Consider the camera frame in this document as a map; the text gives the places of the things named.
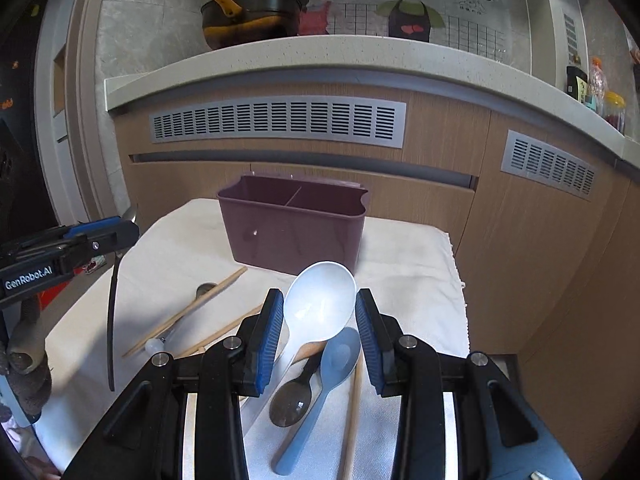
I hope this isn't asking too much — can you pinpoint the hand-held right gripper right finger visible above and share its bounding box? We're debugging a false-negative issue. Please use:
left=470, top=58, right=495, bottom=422
left=355, top=287, right=583, bottom=480

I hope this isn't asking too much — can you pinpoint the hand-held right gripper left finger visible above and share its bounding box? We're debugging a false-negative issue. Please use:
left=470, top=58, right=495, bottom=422
left=60, top=287, right=286, bottom=480

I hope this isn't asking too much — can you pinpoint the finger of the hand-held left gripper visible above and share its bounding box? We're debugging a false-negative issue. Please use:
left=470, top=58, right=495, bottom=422
left=62, top=216, right=132, bottom=241
left=70, top=222, right=141, bottom=273

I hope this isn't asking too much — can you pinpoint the blue-grey plastic spoon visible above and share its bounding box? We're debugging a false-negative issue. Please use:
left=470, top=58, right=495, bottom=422
left=272, top=327, right=362, bottom=476

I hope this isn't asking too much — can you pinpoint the wooden chopstick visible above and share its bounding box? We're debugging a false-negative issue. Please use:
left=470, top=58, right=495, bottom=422
left=172, top=304, right=263, bottom=361
left=122, top=266, right=248, bottom=358
left=336, top=352, right=363, bottom=480

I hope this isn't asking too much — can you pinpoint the large white plastic spoon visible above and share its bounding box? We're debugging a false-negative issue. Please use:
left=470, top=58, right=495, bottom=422
left=270, top=261, right=358, bottom=386

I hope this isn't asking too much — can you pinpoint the long black-handled metal spoon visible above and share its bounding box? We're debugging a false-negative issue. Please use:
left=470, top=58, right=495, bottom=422
left=107, top=203, right=140, bottom=393

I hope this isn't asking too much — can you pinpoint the metal spoon with white knob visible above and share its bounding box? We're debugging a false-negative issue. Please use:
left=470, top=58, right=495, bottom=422
left=144, top=282, right=218, bottom=358

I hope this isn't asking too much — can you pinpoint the purple plastic utensil holder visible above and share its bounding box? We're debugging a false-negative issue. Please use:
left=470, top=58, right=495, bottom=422
left=216, top=174, right=370, bottom=276

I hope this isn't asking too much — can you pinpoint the person's left hand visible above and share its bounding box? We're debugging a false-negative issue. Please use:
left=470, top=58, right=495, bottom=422
left=0, top=294, right=53, bottom=417

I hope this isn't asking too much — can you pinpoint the red printed item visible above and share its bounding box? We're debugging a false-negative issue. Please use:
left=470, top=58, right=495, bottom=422
left=37, top=255, right=108, bottom=311

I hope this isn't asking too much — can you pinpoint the white table cloth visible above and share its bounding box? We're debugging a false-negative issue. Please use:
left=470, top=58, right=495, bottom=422
left=30, top=197, right=471, bottom=480

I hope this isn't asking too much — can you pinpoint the dark panel with orange marks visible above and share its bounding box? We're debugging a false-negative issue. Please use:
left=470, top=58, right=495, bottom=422
left=0, top=0, right=57, bottom=241

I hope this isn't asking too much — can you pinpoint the large grey vent grille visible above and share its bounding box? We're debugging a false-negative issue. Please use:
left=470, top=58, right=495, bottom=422
left=149, top=100, right=407, bottom=149

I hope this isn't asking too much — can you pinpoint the wooden kitchen cabinet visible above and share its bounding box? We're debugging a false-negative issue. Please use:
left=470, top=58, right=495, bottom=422
left=112, top=80, right=640, bottom=480

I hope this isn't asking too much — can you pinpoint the small grey vent grille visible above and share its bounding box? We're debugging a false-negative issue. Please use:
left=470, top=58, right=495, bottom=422
left=501, top=130, right=598, bottom=200

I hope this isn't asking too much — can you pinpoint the speckled stone countertop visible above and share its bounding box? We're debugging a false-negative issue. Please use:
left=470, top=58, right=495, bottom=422
left=104, top=34, right=640, bottom=181

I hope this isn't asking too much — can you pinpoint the dark sauce bottle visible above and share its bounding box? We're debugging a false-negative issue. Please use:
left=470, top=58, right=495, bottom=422
left=566, top=55, right=590, bottom=101

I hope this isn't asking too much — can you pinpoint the yellow-lidded jar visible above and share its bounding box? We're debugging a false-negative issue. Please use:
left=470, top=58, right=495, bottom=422
left=602, top=91, right=627, bottom=133

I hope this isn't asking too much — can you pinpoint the orange-capped plastic bottle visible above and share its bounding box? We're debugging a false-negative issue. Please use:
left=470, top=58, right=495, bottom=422
left=587, top=56, right=608, bottom=111

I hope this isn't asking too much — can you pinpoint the grey cabinet handle rail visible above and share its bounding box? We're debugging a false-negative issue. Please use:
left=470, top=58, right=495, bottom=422
left=129, top=151, right=478, bottom=191

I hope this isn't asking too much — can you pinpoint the dark saucepan with yellow handle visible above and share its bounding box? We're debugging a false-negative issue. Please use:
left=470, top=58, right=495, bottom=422
left=200, top=0, right=251, bottom=51

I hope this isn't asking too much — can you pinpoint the dark pot with yellow handle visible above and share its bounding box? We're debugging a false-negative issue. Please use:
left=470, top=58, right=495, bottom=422
left=224, top=0, right=303, bottom=42

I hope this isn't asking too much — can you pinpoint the cartoon wall sticker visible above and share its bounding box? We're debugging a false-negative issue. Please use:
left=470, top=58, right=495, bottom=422
left=292, top=0, right=501, bottom=43

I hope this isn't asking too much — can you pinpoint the wall vent grille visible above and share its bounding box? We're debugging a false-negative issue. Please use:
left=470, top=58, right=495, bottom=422
left=562, top=12, right=578, bottom=58

